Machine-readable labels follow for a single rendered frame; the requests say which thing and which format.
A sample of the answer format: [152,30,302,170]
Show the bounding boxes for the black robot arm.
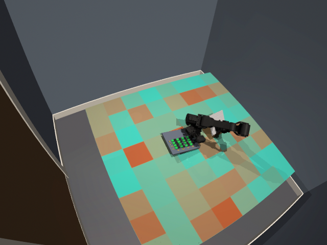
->
[185,113,250,137]

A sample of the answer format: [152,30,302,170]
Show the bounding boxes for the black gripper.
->
[186,122,206,143]

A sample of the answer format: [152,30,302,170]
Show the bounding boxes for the grey switch panel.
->
[162,129,200,155]

